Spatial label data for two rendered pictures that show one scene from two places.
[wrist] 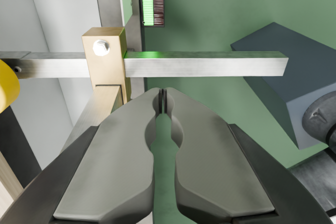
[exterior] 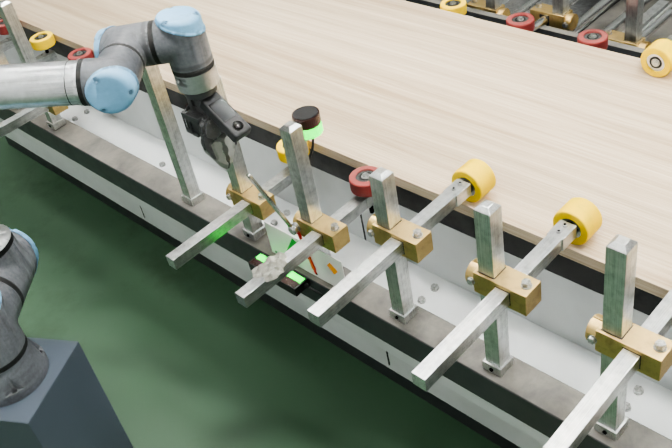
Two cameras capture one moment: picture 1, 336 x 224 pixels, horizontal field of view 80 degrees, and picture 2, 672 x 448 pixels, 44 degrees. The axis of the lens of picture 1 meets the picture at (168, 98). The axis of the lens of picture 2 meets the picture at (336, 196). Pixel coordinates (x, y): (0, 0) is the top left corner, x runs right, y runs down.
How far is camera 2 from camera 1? 179 cm
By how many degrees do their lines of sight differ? 34
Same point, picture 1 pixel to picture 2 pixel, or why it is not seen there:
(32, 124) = (274, 157)
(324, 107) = (41, 357)
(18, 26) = (327, 201)
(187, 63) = (219, 223)
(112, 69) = (250, 195)
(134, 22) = (267, 250)
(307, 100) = (57, 359)
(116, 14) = not seen: hidden behind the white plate
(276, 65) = (174, 254)
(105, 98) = (242, 178)
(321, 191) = (19, 258)
